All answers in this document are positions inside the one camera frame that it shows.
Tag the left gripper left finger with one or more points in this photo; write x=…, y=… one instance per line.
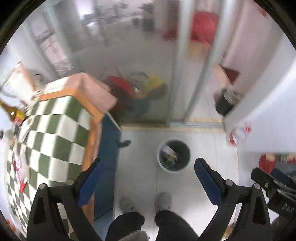
x=45, y=221

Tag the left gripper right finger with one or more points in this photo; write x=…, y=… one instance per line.
x=253, y=222

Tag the white round trash bin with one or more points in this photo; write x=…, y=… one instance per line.
x=182, y=151

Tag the red patchwork fabric bag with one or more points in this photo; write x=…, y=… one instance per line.
x=284, y=162

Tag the upright clear water jug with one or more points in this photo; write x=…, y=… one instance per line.
x=239, y=134

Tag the green white checkered tablecloth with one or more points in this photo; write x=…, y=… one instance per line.
x=54, y=151

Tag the left grey slipper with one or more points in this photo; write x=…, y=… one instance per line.
x=127, y=205

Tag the grey slipper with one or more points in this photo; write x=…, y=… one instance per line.
x=163, y=202
x=127, y=205

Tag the left black trouser leg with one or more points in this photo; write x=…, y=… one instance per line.
x=127, y=226

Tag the right grey slipper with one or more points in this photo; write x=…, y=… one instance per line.
x=163, y=202

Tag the blue cabinet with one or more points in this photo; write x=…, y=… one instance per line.
x=108, y=152

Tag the black bucket with mop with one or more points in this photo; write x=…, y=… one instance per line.
x=227, y=99

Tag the brown glass bottle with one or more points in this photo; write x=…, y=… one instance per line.
x=16, y=115

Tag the crumpled grey wrapper in bin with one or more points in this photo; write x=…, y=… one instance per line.
x=167, y=151

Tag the pink cloth on table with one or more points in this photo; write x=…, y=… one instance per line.
x=95, y=91

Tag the red basin behind glass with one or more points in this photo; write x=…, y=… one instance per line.
x=120, y=88

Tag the yellow object behind glass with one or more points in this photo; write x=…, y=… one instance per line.
x=156, y=88

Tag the red cloth pile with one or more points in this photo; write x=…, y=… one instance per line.
x=203, y=29

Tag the sliding glass door frame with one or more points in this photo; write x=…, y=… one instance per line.
x=194, y=86

